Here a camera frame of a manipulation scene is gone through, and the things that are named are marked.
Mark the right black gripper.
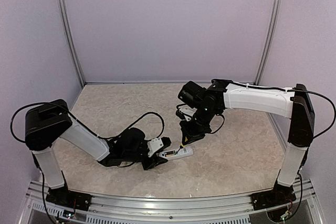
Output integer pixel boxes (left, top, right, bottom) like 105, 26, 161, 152
179, 105, 218, 145

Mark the yellow handled screwdriver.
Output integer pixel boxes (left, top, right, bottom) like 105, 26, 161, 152
176, 137, 188, 154

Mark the white remote control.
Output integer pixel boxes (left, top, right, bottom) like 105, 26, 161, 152
159, 147, 194, 161

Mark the gold black battery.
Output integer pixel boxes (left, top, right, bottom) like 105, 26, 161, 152
164, 151, 176, 157

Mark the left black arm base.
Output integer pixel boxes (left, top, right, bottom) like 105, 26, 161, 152
46, 172, 92, 211

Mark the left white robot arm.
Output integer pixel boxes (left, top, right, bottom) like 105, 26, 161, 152
24, 99, 171, 206

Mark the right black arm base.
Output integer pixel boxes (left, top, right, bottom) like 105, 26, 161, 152
250, 179, 297, 210

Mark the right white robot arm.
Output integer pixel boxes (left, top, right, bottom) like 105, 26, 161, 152
178, 79, 315, 205

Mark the front aluminium rail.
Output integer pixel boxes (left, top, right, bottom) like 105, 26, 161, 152
18, 180, 324, 223

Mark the right aluminium corner post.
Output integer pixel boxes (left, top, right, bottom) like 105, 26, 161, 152
254, 0, 281, 84

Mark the aluminium corner post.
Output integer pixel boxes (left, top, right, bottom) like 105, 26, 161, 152
254, 0, 281, 84
57, 0, 86, 88

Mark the left aluminium corner post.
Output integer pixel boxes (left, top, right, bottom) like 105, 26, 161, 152
57, 0, 86, 88

